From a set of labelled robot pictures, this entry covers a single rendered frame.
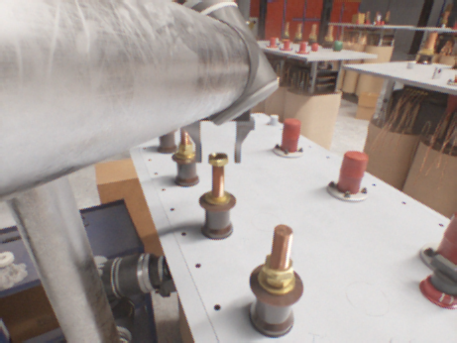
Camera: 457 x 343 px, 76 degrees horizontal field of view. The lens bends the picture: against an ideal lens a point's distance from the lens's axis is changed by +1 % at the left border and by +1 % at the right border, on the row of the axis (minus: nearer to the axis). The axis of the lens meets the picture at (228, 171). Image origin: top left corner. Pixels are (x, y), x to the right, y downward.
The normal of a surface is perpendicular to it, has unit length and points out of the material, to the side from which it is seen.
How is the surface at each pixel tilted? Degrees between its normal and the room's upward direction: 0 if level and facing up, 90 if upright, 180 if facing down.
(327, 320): 0
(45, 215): 84
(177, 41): 69
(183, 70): 88
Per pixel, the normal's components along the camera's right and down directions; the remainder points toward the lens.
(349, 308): 0.03, -0.88
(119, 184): 0.41, 0.44
